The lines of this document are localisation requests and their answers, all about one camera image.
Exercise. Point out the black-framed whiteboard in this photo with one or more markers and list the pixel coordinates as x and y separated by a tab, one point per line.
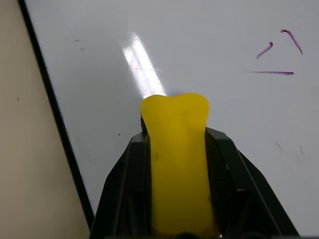
189	59

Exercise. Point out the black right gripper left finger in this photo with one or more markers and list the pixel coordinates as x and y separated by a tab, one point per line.
127	184

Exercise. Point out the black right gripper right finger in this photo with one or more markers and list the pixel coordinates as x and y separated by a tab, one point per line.
239	189

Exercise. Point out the yellow whiteboard eraser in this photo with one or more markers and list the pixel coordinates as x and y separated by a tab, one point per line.
179	164

